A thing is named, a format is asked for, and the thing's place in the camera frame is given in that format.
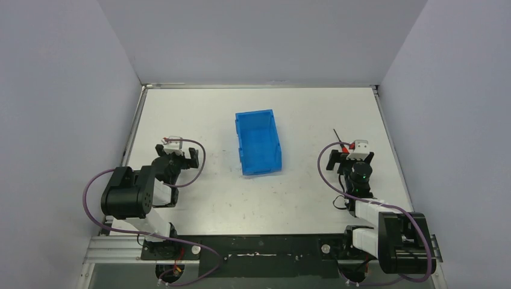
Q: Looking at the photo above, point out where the red handled screwdriver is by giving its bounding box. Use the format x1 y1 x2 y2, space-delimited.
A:
333 129 350 153

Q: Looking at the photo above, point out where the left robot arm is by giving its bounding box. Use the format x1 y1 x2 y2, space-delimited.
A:
101 141 199 259

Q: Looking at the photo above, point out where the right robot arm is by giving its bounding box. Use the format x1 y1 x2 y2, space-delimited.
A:
326 148 437 282

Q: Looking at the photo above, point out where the blue plastic bin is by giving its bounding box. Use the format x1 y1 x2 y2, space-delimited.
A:
235 110 282 176

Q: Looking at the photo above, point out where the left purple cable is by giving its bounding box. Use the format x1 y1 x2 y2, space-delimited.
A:
82 138 223 288

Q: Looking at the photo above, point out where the purple cable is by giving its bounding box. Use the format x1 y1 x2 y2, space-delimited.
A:
317 141 434 288
82 138 223 288

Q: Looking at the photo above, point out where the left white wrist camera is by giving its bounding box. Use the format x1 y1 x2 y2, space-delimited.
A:
161 136 183 155

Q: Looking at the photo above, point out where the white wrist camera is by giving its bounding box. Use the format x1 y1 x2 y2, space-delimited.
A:
346 140 370 161
161 136 183 155

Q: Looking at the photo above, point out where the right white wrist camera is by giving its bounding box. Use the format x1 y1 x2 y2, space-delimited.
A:
346 140 370 161

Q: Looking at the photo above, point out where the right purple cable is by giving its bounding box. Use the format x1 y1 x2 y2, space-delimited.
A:
317 141 434 288

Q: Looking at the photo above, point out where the aluminium front rail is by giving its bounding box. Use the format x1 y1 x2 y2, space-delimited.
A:
83 235 443 265

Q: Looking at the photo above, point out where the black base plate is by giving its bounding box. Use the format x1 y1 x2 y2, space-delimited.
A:
140 234 380 279

